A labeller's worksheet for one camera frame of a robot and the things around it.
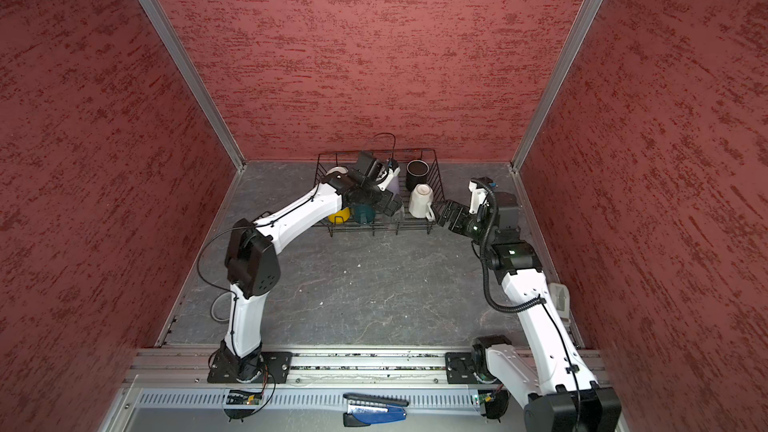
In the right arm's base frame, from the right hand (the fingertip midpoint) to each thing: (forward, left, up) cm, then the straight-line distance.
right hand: (440, 214), depth 75 cm
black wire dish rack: (+8, +15, +1) cm, 17 cm away
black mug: (+28, +3, -13) cm, 31 cm away
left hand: (+12, +14, -9) cm, 20 cm away
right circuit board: (-38, -12, -26) cm, 48 cm away
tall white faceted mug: (+15, +3, -12) cm, 20 cm away
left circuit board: (-35, +51, -27) cm, 68 cm away
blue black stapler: (-39, +20, -22) cm, 49 cm away
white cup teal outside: (+13, +21, -16) cm, 29 cm away
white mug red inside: (+31, +31, -14) cm, 47 cm away
